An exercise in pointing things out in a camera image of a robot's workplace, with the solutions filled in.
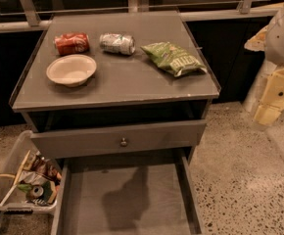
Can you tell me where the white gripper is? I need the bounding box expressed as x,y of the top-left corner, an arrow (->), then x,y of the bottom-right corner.
244,7 -> 284,125

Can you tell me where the green jalapeno chip bag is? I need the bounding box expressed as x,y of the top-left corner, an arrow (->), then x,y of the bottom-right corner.
141,42 -> 207,77

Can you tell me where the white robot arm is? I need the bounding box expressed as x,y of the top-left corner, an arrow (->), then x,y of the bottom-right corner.
245,4 -> 284,125

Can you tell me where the grey drawer cabinet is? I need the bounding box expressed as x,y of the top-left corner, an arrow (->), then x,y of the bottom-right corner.
8,11 -> 222,235

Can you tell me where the round metal drawer knob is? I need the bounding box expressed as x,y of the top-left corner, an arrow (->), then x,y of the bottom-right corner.
119,138 -> 128,147

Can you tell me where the open lower grey drawer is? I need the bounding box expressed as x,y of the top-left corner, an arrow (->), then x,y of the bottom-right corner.
51,148 -> 204,235

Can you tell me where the upper grey drawer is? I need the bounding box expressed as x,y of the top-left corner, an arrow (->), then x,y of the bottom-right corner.
31,120 -> 206,159

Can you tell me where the silver soda can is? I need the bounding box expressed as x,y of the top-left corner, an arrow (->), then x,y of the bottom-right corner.
99,33 -> 135,56

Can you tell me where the beige paper bowl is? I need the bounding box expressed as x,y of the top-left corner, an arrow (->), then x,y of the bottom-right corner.
46,54 -> 97,87

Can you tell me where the red soda can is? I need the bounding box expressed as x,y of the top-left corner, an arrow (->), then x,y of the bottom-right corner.
54,32 -> 89,56

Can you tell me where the brown snack wrapper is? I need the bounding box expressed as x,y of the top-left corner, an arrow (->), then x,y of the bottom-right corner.
23,152 -> 62,181

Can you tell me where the clear plastic bin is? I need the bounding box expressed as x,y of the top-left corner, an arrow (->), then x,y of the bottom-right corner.
0,131 -> 61,212

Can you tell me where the metal railing bracket left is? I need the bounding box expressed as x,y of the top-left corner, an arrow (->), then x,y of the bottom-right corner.
20,0 -> 40,26

